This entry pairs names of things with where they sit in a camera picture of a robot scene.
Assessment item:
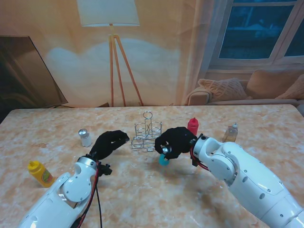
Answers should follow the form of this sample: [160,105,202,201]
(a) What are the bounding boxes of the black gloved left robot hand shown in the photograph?
[88,130,130,161]

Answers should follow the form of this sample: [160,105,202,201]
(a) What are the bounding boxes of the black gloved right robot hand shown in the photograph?
[154,127,198,160]

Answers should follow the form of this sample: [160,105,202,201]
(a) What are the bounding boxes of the red ketchup squeeze bottle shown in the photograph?
[187,117,199,136]

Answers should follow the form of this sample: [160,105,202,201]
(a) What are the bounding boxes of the teal shaker with silver cap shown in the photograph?
[158,145,172,166]

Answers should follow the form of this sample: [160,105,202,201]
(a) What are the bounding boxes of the clear square oil bottle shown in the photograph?
[222,123,238,143]

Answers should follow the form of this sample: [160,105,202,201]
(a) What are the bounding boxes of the clear salt shaker silver cap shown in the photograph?
[78,128,93,148]

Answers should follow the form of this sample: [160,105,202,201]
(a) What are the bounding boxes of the yellow mustard squeeze bottle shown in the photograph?
[28,161,54,189]

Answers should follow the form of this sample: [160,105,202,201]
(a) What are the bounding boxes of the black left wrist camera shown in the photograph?
[98,161,113,177]

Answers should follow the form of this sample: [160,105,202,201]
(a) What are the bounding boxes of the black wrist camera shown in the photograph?
[190,152,209,171]
[98,161,113,177]

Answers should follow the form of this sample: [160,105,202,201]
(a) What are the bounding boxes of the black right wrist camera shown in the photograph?
[190,152,209,171]

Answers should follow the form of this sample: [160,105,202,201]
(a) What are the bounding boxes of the chrome wire condiment rack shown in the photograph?
[131,111,167,152]

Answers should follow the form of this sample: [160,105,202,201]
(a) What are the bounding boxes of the red and black left arm cables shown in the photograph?
[71,160,104,228]

